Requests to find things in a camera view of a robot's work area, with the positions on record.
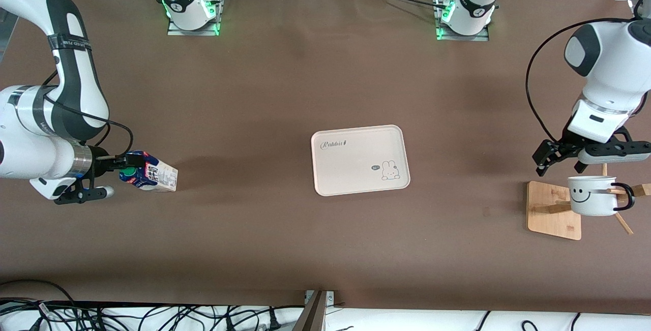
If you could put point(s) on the cream rabbit print tray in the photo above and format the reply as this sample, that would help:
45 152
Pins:
356 160

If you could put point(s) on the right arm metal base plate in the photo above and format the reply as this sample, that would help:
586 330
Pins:
216 28

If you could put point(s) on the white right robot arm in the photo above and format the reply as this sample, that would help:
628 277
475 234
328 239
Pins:
30 158

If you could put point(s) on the blue milk carton green cap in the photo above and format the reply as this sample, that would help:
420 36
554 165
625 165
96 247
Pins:
160 176

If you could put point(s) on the aluminium profile beam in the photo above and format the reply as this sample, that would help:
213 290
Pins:
313 316

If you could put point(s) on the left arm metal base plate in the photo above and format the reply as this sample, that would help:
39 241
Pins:
441 33

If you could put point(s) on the wooden mug tree stand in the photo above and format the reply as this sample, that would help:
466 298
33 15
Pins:
552 221

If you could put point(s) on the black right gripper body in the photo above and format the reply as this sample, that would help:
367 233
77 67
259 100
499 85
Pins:
100 163

